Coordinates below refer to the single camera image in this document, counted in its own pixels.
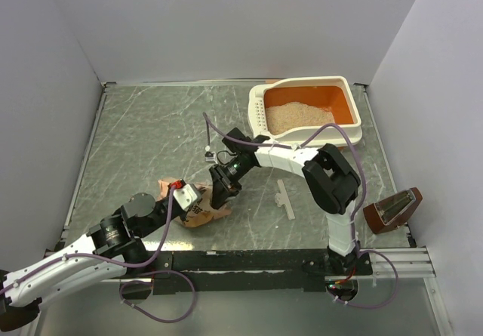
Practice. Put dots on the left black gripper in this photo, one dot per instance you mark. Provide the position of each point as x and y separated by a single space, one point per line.
183 215

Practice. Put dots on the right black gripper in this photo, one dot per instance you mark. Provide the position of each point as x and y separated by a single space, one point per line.
222 183

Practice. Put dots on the pink cat litter bag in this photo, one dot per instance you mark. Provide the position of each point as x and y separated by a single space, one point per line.
202 212

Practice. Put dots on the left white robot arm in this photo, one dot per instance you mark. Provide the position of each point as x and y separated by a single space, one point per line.
112 248

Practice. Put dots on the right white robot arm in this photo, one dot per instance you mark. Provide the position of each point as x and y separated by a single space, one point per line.
331 180

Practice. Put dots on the cream orange litter box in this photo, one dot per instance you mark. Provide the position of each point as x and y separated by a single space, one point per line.
291 110

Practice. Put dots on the clear plastic bag clip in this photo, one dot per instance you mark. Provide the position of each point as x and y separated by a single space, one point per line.
282 199

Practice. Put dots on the brown dustpan brush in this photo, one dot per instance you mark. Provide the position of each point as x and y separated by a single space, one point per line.
392 212

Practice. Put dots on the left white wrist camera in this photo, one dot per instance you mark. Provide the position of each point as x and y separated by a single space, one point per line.
186 194

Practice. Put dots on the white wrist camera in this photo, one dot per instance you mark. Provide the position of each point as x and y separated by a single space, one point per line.
186 194
210 156

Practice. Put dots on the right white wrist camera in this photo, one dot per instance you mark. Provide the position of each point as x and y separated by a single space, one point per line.
210 156

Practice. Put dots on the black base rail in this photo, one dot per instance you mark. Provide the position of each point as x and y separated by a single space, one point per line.
250 270

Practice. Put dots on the aluminium frame rail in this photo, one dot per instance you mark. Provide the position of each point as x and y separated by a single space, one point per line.
388 264

